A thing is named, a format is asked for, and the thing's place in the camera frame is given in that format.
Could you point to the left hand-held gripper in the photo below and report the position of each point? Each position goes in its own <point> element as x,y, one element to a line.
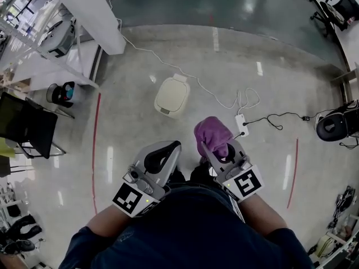
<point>131,199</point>

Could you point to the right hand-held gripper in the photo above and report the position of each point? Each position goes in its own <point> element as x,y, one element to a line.
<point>246,182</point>

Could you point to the purple cloth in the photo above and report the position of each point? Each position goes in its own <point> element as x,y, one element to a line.
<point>210,132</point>

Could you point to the cream trash bin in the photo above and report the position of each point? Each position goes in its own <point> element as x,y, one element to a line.
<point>171,95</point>

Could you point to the person's left forearm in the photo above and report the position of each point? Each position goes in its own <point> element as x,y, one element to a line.
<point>109,220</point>

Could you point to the person's right forearm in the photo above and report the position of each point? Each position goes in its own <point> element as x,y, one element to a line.
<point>263,214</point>

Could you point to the black waste bin with bag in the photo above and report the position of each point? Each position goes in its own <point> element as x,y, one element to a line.
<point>73,94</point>

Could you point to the person's black shoe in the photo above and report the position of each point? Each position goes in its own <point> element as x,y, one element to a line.
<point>200,170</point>
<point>179,175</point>

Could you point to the white power strip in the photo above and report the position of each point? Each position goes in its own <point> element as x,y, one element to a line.
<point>241,122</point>

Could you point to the red floor tape line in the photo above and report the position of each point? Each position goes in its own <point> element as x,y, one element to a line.
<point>293,172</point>

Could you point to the person's dark blue shirt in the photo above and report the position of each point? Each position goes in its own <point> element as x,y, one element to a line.
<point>190,234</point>

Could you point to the black and white round device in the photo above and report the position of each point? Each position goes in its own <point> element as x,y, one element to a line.
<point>333,125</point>

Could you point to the black mesh waste basket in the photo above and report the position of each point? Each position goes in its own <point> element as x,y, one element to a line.
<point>52,94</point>

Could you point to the black folding chair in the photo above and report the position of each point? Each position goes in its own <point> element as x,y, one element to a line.
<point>28,125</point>

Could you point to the cream bag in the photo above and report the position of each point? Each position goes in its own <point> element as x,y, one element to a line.
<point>325,246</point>

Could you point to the grey box appliance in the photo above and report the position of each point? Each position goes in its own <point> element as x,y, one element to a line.
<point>60,42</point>

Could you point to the black gear pile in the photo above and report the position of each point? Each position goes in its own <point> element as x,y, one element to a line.
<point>23,226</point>

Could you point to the white pillar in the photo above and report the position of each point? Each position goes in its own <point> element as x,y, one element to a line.
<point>89,13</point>

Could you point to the black office chair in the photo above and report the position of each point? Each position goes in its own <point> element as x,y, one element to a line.
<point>340,8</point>

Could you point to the metal shelf frame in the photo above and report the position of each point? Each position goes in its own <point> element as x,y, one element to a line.
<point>36,48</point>

